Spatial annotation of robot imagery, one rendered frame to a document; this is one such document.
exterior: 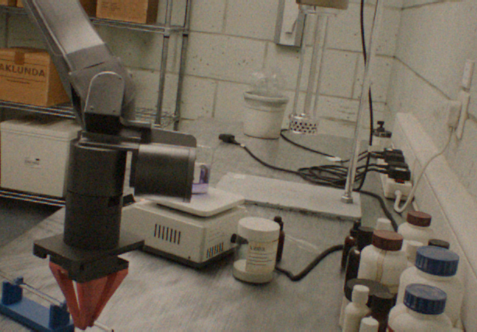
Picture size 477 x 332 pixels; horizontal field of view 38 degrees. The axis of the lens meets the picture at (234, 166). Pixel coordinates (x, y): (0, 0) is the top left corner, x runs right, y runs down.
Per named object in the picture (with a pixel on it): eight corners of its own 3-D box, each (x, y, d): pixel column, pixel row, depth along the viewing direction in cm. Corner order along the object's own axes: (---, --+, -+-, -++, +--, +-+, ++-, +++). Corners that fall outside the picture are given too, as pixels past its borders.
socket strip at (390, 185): (384, 198, 153) (387, 178, 152) (376, 162, 191) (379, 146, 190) (409, 202, 152) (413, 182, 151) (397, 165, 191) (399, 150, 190)
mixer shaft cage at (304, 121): (284, 132, 138) (302, 5, 132) (287, 127, 144) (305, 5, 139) (318, 137, 137) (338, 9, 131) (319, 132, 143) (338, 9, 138)
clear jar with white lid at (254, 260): (224, 269, 100) (231, 217, 99) (261, 267, 103) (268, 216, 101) (242, 286, 95) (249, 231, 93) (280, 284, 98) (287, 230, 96)
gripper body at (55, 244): (145, 254, 75) (152, 189, 73) (74, 279, 66) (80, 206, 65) (102, 237, 78) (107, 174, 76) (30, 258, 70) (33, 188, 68)
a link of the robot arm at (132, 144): (76, 125, 72) (65, 135, 66) (143, 132, 72) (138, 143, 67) (71, 188, 73) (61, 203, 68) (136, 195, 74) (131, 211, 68)
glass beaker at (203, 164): (216, 200, 104) (222, 148, 103) (182, 201, 102) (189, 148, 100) (199, 188, 110) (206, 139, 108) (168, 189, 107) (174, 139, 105)
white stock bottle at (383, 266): (346, 299, 95) (359, 224, 93) (389, 302, 96) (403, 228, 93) (358, 319, 89) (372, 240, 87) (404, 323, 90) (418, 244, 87)
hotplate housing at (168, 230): (92, 234, 107) (96, 185, 106) (143, 217, 119) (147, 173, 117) (213, 276, 97) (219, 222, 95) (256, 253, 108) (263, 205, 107)
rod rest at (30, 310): (-6, 309, 80) (-6, 280, 79) (18, 300, 83) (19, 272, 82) (52, 340, 75) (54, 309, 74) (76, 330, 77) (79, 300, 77)
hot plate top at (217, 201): (138, 197, 103) (139, 192, 102) (183, 185, 113) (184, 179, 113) (206, 217, 97) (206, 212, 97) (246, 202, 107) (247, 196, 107)
